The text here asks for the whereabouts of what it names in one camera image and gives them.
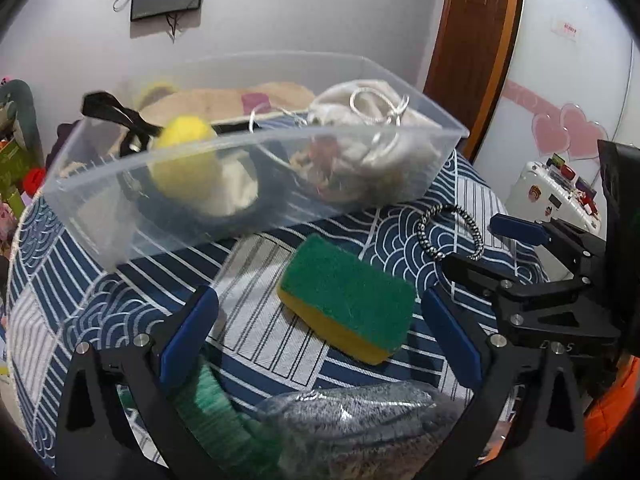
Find black strap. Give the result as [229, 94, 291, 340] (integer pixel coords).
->
[82, 91, 163, 139]

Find grey cloth in plastic bag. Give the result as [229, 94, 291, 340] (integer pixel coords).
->
[255, 380, 468, 480]

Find green chair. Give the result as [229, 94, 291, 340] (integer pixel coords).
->
[0, 79, 47, 162]

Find green and yellow sponge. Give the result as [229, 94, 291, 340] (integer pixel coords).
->
[277, 234, 417, 366]

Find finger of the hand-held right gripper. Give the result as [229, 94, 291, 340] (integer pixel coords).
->
[442, 252, 623, 348]
[489, 212, 608, 286]

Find orange object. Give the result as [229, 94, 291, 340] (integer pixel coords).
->
[582, 355, 640, 467]

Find yellow fuzzy ball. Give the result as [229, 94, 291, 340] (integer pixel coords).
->
[154, 116, 219, 207]

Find white cloth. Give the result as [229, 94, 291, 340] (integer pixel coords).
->
[292, 79, 446, 202]

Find green knitted cloth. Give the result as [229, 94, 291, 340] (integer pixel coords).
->
[175, 360, 282, 480]

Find magenta small object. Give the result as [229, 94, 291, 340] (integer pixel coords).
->
[241, 91, 271, 114]

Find brown wooden door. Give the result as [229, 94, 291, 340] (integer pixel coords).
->
[422, 0, 527, 147]

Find blue patterned tablecloth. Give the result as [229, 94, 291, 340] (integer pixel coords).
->
[7, 149, 547, 480]

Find silver wire coil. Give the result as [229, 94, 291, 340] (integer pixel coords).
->
[248, 87, 412, 167]

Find black and white beaded bracelet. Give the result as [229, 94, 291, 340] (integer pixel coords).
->
[416, 205, 485, 262]

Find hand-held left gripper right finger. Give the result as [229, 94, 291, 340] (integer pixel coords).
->
[422, 287, 586, 480]

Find white suitcase with stickers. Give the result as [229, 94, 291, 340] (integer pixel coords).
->
[505, 159, 608, 242]

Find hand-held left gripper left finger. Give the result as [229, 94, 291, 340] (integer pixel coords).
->
[55, 285, 221, 480]

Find red patterned small item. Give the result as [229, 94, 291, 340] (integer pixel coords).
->
[299, 135, 352, 197]

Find pink heart stickers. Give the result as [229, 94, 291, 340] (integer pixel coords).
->
[532, 103, 609, 162]

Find clear plastic container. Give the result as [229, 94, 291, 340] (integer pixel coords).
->
[42, 51, 471, 273]

